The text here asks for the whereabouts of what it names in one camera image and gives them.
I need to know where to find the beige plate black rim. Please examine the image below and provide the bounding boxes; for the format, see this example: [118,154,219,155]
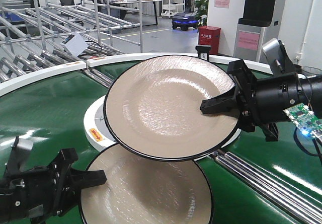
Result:
[104,55,239,161]
[80,144,214,223]

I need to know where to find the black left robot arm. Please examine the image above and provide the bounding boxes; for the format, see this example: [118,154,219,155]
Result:
[1,148,107,223]

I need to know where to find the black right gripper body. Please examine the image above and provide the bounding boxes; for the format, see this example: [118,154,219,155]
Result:
[227,59,308,141]

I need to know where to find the steel conveyor rollers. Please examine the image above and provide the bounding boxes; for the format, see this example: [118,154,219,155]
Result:
[209,151,321,223]

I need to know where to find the blue lit mobile robot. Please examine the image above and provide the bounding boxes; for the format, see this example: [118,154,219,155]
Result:
[172,13,199,31]

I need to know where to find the water dispenser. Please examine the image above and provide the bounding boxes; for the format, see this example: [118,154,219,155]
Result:
[234,0,275,61]

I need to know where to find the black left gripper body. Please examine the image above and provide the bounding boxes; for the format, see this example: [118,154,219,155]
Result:
[1,148,78,219]

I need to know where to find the green circuit board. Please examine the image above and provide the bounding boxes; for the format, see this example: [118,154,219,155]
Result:
[283,103,321,139]

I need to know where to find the green potted plant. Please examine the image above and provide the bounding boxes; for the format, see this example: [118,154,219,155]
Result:
[195,0,209,27]

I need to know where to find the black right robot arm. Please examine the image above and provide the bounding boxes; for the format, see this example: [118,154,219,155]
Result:
[200,59,321,141]

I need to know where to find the metal roller rack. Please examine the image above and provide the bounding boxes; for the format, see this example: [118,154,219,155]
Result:
[1,0,142,83]

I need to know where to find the white control box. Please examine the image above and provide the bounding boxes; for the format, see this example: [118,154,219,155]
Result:
[60,32,88,56]

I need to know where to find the black sensor box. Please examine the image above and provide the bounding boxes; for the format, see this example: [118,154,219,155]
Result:
[195,44,211,61]

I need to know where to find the white outer conveyor rim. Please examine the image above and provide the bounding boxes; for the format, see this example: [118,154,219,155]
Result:
[1,52,272,97]

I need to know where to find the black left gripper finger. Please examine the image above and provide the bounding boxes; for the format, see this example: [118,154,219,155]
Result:
[70,169,107,189]

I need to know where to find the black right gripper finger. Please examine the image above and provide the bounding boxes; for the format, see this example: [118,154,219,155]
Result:
[200,87,238,114]

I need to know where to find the red fire extinguisher box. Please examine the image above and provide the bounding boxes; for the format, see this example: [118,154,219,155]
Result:
[198,26,221,55]

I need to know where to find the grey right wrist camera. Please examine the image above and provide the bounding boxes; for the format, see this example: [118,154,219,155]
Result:
[262,38,296,77]

